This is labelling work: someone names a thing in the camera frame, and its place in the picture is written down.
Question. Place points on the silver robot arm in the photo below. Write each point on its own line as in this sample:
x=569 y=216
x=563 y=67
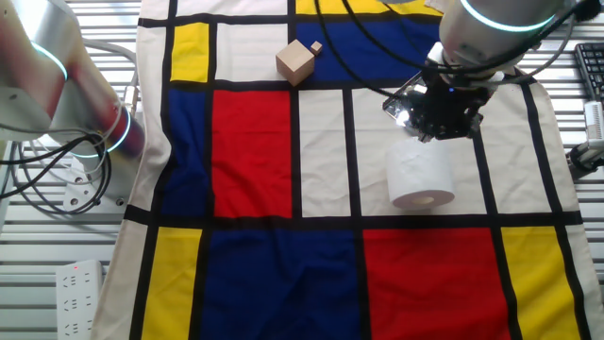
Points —
x=481 y=28

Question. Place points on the small wooden cube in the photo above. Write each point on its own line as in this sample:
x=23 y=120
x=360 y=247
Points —
x=316 y=47

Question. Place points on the black keyboard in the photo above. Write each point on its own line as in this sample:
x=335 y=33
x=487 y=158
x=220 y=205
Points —
x=592 y=66

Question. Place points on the large wooden cube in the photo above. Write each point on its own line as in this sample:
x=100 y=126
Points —
x=295 y=63

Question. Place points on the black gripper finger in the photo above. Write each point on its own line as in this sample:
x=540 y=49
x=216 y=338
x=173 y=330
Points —
x=424 y=132
x=464 y=130

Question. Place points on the white toilet paper roll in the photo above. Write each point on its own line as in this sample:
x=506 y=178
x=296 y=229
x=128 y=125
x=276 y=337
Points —
x=417 y=165

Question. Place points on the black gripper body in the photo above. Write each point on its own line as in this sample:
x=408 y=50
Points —
x=448 y=101

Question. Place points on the silver ribbed camera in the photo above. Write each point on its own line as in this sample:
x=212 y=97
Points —
x=595 y=120

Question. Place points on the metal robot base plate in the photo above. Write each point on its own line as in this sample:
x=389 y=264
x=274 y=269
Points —
x=89 y=191

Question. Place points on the white power strip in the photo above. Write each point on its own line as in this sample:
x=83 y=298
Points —
x=78 y=302

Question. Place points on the colour block pattern cloth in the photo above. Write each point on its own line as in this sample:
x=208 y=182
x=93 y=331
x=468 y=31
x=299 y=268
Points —
x=255 y=151

